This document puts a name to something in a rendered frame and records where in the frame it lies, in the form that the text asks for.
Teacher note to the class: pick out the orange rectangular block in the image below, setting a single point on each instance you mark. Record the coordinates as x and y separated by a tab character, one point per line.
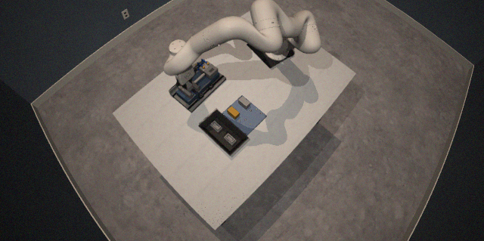
233	113

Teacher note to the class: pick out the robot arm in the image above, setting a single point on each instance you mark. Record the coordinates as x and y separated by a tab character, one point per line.
269	21

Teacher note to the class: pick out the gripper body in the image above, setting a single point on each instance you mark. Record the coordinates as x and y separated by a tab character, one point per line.
185	76

